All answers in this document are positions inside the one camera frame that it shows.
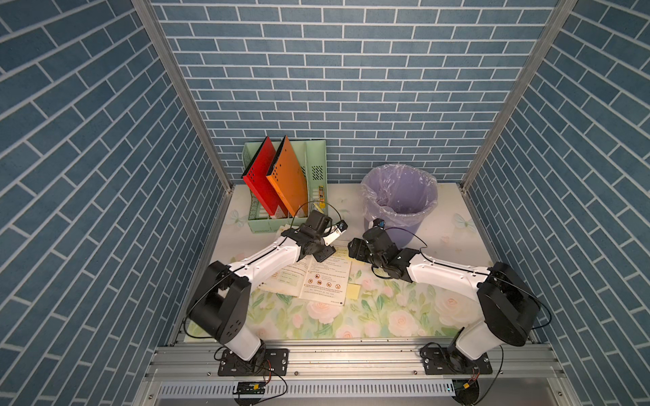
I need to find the yellow sticky note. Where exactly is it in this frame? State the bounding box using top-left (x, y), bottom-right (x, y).
top-left (346, 284), bottom-right (362, 300)

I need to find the English textbook yellow cover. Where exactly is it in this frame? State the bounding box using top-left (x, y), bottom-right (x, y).
top-left (259, 247), bottom-right (352, 306)

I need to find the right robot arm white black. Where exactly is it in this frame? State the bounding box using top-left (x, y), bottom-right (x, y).
top-left (348, 225), bottom-right (541, 365)

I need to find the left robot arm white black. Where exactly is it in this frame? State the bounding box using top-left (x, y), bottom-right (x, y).
top-left (186, 211), bottom-right (348, 364)

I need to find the purple trash bin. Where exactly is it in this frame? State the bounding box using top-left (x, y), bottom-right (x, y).
top-left (362, 164), bottom-right (438, 250)

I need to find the clear plastic bin liner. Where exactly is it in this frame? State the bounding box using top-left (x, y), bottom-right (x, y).
top-left (360, 163), bottom-right (440, 229)

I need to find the floral table mat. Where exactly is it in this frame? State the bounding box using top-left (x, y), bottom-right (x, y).
top-left (210, 183), bottom-right (494, 340)

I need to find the orange file folder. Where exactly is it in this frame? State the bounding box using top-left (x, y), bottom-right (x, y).
top-left (267, 136), bottom-right (308, 218)

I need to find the green plastic file rack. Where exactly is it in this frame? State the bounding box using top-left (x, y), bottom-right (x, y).
top-left (248, 140), bottom-right (329, 233)

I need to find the red file folder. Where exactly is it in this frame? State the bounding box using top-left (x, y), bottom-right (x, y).
top-left (242, 136), bottom-right (288, 218)

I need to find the small black electronics box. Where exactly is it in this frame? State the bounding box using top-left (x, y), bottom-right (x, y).
top-left (233, 382), bottom-right (267, 398)

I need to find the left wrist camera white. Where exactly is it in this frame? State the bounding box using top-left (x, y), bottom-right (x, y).
top-left (323, 220), bottom-right (348, 245)

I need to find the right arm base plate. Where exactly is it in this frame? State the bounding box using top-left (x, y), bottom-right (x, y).
top-left (419, 343), bottom-right (494, 376)

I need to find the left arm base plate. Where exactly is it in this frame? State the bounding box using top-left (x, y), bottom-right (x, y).
top-left (217, 346), bottom-right (289, 377)

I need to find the aluminium mounting rail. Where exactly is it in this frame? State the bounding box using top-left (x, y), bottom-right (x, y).
top-left (134, 338), bottom-right (579, 405)

